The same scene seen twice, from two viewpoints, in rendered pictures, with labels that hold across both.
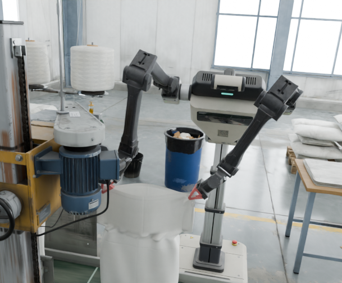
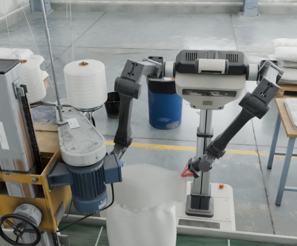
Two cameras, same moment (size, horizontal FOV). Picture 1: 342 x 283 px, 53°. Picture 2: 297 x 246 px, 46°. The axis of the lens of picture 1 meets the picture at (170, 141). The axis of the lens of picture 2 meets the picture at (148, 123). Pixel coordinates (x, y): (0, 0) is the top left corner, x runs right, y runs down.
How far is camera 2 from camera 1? 0.43 m
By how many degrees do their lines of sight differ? 12
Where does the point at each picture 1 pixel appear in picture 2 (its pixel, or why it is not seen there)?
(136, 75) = (127, 87)
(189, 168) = (172, 107)
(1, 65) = (9, 108)
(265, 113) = (249, 112)
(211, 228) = (201, 181)
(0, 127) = (14, 156)
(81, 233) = not seen: hidden behind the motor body
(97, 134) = (100, 151)
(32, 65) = (29, 87)
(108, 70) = (101, 87)
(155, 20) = not seen: outside the picture
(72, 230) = not seen: hidden behind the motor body
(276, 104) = (259, 106)
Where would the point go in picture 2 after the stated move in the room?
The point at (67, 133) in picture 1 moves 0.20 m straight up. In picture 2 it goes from (74, 156) to (67, 109)
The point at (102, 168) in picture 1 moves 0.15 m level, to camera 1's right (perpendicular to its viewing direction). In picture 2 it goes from (107, 175) to (143, 174)
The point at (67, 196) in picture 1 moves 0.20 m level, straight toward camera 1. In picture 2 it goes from (79, 202) to (88, 237)
